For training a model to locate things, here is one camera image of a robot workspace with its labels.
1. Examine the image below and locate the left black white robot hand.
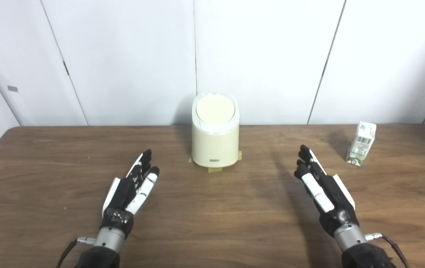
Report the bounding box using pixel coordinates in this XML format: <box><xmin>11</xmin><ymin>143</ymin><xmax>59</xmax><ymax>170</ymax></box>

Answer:
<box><xmin>101</xmin><ymin>149</ymin><xmax>160</xmax><ymax>235</ymax></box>

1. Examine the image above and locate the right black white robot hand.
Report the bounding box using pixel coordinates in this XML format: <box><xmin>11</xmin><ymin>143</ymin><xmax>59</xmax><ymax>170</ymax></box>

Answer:
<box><xmin>294</xmin><ymin>144</ymin><xmax>360</xmax><ymax>238</ymax></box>

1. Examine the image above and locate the white green milk carton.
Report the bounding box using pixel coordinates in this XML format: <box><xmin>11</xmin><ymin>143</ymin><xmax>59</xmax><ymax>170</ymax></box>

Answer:
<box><xmin>346</xmin><ymin>121</ymin><xmax>377</xmax><ymax>166</ymax></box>

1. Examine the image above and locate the round cream bin lid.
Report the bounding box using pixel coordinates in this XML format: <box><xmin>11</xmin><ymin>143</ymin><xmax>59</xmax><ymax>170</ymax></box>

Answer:
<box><xmin>196</xmin><ymin>94</ymin><xmax>235</xmax><ymax>124</ymax></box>

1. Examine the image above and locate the cream-colored bin body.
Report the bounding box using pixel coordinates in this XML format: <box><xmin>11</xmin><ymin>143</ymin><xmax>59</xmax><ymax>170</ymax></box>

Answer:
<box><xmin>191</xmin><ymin>90</ymin><xmax>240</xmax><ymax>168</ymax></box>

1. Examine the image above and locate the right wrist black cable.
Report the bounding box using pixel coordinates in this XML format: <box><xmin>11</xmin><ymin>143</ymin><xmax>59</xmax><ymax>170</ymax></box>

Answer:
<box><xmin>365</xmin><ymin>232</ymin><xmax>410</xmax><ymax>268</ymax></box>

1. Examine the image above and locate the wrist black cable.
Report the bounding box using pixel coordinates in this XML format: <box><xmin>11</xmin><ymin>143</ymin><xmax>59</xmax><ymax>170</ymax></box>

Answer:
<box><xmin>56</xmin><ymin>237</ymin><xmax>97</xmax><ymax>268</ymax></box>
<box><xmin>365</xmin><ymin>232</ymin><xmax>410</xmax><ymax>268</ymax></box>

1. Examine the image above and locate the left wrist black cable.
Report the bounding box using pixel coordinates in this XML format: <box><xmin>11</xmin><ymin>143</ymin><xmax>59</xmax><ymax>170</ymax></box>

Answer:
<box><xmin>56</xmin><ymin>237</ymin><xmax>97</xmax><ymax>268</ymax></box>

